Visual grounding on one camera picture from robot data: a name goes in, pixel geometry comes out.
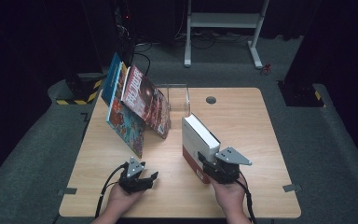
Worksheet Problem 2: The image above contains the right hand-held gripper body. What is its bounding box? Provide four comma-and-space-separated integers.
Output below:
203, 147, 253, 185

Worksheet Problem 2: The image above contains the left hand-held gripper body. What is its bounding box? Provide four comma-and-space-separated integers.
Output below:
118, 157, 154, 195

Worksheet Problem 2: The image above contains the white red hardcover book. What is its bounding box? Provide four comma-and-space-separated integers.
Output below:
181, 113, 222, 185

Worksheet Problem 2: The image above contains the light blue green picture book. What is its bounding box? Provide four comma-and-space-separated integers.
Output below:
105, 62, 147, 159

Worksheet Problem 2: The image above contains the clear acrylic book holder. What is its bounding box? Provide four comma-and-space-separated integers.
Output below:
155, 83, 191, 118

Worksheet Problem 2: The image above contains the purple magazine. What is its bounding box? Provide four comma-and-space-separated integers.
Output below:
120, 64, 172, 140

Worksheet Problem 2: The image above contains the dark blue picture book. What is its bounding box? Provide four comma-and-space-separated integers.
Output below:
101, 52, 124, 106

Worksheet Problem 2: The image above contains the person's left hand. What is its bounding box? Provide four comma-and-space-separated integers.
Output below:
106, 183, 145, 217

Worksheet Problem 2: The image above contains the person's right hand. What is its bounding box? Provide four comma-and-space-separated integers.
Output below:
209, 175, 250, 217

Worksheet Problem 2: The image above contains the grey tape piece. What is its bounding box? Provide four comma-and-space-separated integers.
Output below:
282, 183, 303, 193
58, 187, 78, 196

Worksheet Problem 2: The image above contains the black yellow striped base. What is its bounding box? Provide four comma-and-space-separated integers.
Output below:
55, 73, 103, 106
278, 81, 326, 108

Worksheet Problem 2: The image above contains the small red floor object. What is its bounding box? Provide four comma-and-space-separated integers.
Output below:
260, 63, 272, 77

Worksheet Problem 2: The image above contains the white metal stand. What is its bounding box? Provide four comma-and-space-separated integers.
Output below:
184, 0, 270, 70

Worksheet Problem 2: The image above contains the dark equipment rack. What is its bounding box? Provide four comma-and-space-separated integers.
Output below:
80, 0, 138, 71

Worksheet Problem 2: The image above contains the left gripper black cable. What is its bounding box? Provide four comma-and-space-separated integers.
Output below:
94, 162, 129, 218

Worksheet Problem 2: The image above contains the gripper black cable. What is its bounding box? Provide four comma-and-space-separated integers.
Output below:
94, 162, 129, 218
236, 171, 258, 224

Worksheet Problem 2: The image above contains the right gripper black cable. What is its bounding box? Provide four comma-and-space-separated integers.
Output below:
236, 171, 258, 224

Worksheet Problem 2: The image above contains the black floor cable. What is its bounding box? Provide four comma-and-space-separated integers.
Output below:
131, 43, 153, 78

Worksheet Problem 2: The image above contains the cable bundle under stand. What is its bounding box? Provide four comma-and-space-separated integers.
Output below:
175, 29, 253, 50

